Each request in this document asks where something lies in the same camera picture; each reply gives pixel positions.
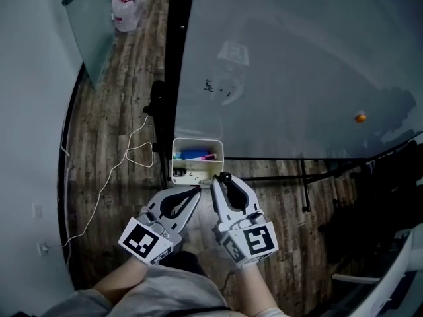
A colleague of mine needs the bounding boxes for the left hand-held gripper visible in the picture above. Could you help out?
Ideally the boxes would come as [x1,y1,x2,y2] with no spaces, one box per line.
[118,186,202,266]

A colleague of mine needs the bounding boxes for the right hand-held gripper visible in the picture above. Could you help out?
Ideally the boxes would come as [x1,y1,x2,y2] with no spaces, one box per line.
[211,175,279,269]

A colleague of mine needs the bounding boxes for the person's right forearm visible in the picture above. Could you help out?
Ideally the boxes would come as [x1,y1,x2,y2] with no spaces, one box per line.
[234,262,282,313]

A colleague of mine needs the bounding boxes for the person's left forearm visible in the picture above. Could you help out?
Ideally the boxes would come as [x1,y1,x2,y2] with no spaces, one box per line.
[91,254,149,306]

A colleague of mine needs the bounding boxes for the large whiteboard on stand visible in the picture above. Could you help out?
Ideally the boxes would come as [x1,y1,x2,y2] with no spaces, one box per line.
[142,0,423,213]

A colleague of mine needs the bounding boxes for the white plastic storage box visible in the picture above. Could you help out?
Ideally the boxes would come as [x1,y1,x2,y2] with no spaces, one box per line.
[170,137,225,187]

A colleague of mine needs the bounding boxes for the person's black trousers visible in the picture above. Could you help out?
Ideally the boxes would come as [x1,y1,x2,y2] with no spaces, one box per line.
[160,250,208,279]

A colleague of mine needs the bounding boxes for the person's grey shirt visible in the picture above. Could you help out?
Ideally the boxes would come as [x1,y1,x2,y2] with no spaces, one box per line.
[42,264,291,317]

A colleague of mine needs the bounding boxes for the black office chair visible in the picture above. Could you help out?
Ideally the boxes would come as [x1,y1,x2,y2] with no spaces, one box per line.
[317,140,423,277]

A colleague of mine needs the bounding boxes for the white desk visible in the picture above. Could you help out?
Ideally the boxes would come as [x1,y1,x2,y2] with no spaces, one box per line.
[360,229,423,317]

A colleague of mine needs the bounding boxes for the frosted glass door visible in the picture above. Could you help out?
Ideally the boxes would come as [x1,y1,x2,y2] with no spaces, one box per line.
[59,0,116,90]

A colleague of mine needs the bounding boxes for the clear plastic water jug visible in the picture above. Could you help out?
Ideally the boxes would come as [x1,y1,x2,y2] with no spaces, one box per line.
[110,0,139,33]

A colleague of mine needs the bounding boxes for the long white cable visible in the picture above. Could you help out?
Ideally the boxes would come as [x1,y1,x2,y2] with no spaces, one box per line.
[46,114,156,249]

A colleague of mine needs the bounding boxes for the thick black cord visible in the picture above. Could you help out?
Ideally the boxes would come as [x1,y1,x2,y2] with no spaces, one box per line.
[155,305,232,317]

